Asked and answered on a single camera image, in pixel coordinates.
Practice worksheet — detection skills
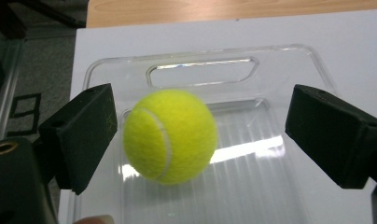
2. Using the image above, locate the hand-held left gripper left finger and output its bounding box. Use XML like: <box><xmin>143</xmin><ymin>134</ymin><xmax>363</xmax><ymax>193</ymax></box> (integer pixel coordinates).
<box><xmin>32</xmin><ymin>83</ymin><xmax>119</xmax><ymax>196</ymax></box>

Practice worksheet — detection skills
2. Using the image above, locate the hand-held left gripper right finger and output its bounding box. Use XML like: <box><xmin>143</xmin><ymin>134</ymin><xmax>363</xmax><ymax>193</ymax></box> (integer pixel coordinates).
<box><xmin>285</xmin><ymin>83</ymin><xmax>377</xmax><ymax>189</ymax></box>

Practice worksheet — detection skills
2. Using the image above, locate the yellow tennis ball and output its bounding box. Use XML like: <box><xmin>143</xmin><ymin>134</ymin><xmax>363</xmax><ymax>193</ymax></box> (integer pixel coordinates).
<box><xmin>122</xmin><ymin>89</ymin><xmax>218</xmax><ymax>186</ymax></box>

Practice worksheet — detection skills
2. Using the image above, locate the clear plastic bin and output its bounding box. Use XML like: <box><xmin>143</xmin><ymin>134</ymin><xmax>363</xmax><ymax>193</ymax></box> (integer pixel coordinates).
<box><xmin>66</xmin><ymin>44</ymin><xmax>374</xmax><ymax>224</ymax></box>

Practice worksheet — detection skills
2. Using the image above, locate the black stand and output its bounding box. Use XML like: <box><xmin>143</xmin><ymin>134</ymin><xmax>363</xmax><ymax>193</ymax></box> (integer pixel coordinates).
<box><xmin>0</xmin><ymin>0</ymin><xmax>87</xmax><ymax>40</ymax></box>

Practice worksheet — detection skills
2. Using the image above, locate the metal floor rail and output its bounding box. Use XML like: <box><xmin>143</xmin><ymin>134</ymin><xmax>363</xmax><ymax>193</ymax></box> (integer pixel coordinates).
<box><xmin>0</xmin><ymin>38</ymin><xmax>24</xmax><ymax>144</ymax></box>

